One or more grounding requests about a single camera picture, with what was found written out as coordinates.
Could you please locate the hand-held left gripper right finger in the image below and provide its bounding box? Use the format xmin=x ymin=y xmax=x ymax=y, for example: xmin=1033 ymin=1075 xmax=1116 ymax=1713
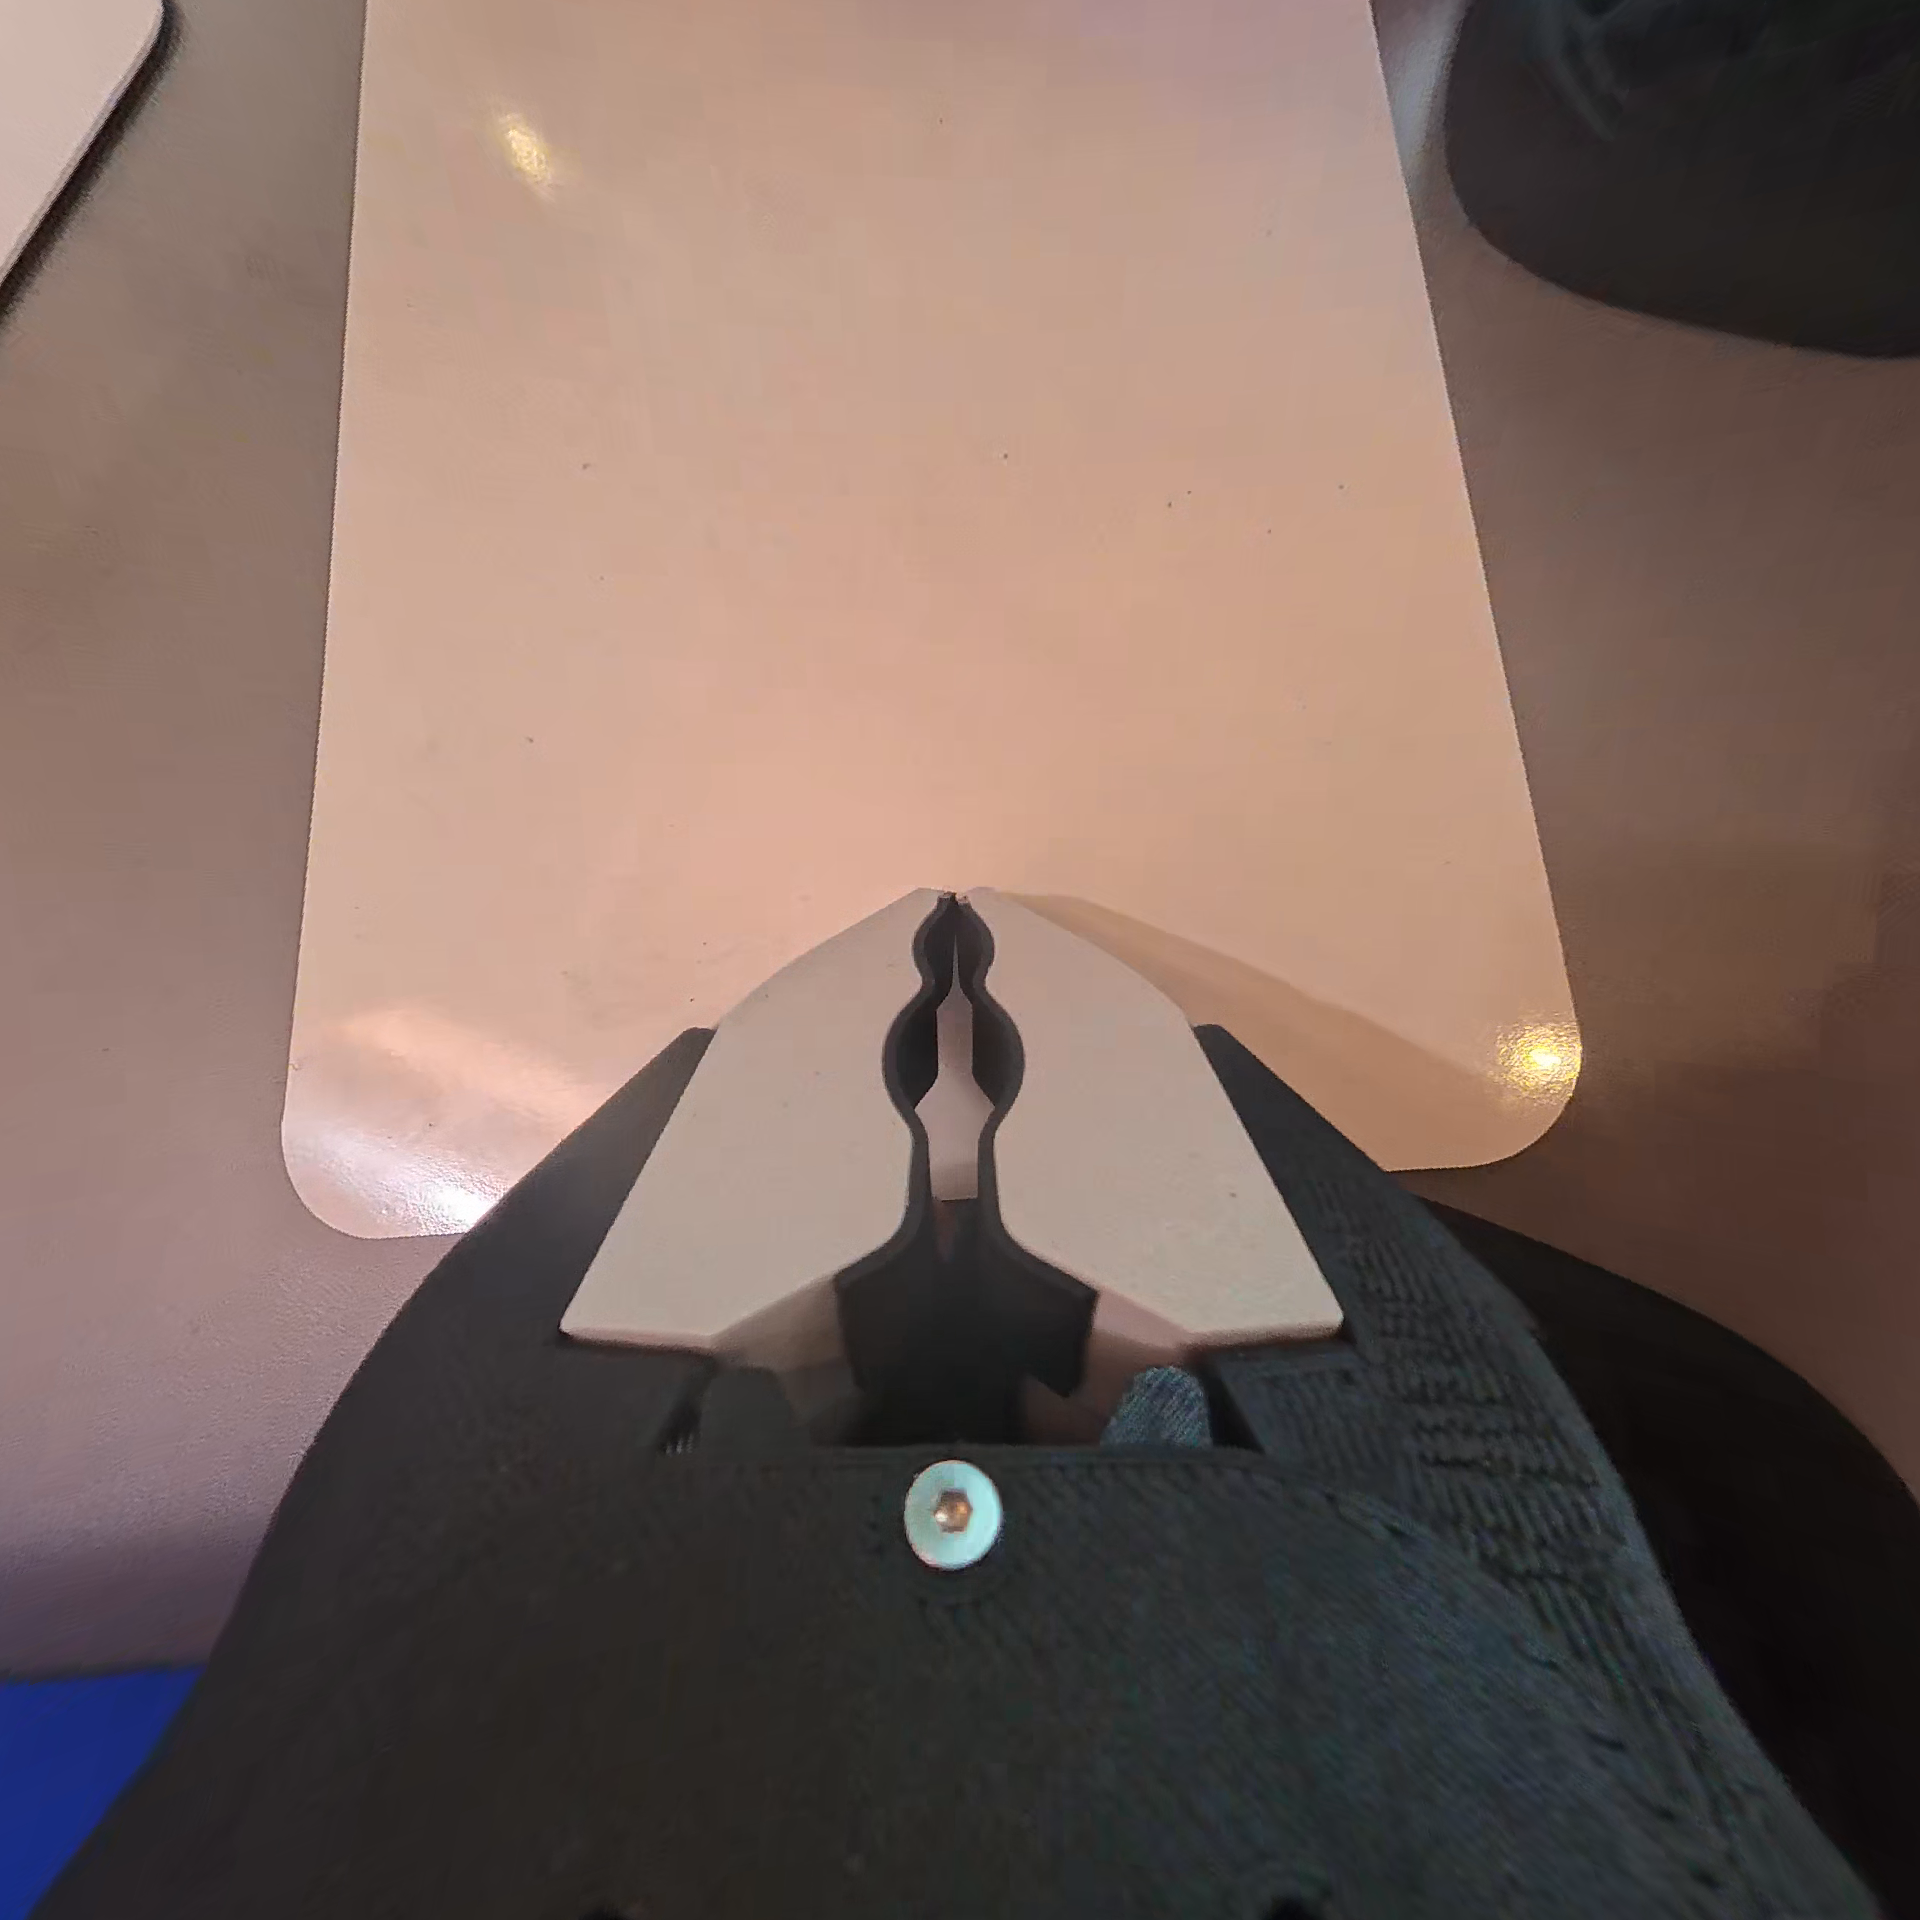
xmin=955 ymin=892 xmax=1344 ymax=1396

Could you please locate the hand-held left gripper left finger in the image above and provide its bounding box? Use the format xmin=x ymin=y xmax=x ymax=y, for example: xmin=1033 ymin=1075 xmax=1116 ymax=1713
xmin=566 ymin=892 xmax=955 ymax=1396

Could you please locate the white whiteboard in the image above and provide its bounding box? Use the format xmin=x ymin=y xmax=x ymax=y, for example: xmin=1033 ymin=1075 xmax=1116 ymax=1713
xmin=283 ymin=0 xmax=1584 ymax=1242

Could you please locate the black knobbly rounded object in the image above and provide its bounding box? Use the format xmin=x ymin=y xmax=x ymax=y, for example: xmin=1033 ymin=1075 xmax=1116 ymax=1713
xmin=1448 ymin=0 xmax=1920 ymax=357

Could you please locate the white table sign stand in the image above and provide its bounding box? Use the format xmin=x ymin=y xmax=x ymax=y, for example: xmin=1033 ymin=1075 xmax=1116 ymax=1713
xmin=0 ymin=0 xmax=170 ymax=289

